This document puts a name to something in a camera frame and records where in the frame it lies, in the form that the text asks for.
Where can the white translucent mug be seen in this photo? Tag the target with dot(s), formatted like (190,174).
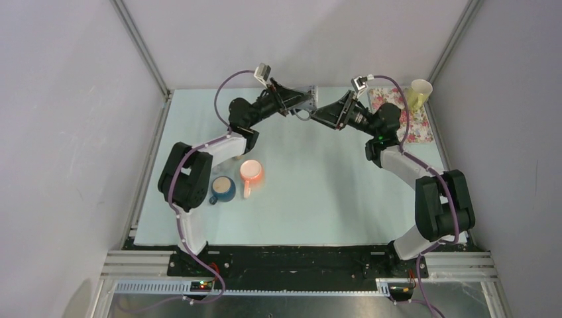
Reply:
(220,167)

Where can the grey blue mug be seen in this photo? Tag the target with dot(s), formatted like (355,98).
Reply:
(305,109)

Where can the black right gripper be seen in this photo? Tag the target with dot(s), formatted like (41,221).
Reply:
(333,114)

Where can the floral pattern tray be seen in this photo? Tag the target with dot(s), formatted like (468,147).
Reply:
(419,131)

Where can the dark blue mug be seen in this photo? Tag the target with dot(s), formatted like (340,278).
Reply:
(222,190)

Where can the aluminium frame rail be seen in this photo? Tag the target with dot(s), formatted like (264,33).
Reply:
(146,271)

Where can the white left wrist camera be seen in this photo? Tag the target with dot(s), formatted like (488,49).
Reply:
(262,73)

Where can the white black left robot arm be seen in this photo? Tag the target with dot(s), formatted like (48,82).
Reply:
(185,178)

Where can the orange mug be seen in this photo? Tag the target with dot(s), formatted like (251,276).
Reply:
(251,173)

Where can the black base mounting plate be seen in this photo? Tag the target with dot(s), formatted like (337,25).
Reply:
(297,268)

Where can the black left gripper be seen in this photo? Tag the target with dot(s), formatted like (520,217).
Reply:
(276,93)

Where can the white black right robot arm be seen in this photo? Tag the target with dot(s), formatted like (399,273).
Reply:
(443,207)

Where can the yellow mug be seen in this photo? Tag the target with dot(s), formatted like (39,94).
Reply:
(417,94)

